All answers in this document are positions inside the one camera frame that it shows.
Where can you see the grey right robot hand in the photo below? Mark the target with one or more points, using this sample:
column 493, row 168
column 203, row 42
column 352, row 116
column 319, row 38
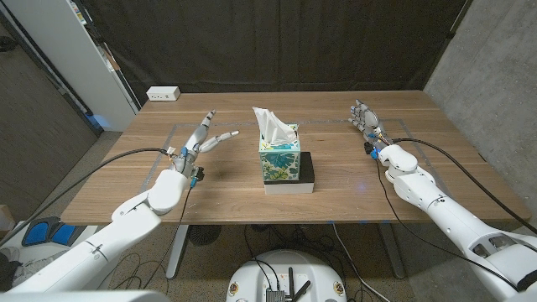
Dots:
column 368, row 121

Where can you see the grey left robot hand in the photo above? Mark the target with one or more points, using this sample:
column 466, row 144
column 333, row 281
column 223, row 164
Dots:
column 193, row 149

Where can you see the white tissue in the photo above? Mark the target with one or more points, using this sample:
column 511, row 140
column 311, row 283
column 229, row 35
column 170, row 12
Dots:
column 272, row 126

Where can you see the teal floral tissue box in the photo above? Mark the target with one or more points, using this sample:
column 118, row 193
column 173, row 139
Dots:
column 280, row 163

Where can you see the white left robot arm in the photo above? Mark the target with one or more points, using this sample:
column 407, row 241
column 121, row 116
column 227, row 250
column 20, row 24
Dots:
column 105, row 247

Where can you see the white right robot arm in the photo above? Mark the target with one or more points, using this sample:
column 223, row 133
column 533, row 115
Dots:
column 440, row 209

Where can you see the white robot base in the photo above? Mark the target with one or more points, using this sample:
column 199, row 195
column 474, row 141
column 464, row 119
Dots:
column 251, row 277

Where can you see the black and white box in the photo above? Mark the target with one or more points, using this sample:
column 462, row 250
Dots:
column 307, row 176

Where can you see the white power strip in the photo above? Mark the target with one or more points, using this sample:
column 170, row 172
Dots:
column 163, row 93

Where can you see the black round fan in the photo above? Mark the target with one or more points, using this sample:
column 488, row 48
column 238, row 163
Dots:
column 204, row 234

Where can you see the white table leg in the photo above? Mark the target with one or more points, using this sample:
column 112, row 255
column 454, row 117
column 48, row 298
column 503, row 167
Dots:
column 178, row 251

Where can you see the black backdrop curtain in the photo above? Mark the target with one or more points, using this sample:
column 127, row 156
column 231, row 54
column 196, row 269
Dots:
column 272, row 42

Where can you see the grey table leg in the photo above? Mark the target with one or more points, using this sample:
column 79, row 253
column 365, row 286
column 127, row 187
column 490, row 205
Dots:
column 392, row 251

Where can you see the white cabinet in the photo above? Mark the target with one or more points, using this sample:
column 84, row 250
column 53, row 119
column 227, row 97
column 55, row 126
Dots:
column 75, row 58

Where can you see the black antenna device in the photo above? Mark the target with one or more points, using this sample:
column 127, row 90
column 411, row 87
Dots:
column 274, row 295

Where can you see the blue and black foot pedal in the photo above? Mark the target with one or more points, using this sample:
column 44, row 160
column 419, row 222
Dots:
column 42, row 232

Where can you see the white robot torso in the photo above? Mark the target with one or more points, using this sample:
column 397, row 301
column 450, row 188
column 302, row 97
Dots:
column 84, row 297

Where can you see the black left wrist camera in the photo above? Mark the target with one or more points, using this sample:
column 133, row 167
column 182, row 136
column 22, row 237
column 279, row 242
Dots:
column 198, row 174

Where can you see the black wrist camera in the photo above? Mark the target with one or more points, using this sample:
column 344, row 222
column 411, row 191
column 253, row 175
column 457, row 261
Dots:
column 198, row 174
column 369, row 147

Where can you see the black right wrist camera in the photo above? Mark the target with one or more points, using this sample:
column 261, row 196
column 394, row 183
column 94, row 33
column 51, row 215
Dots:
column 369, row 147

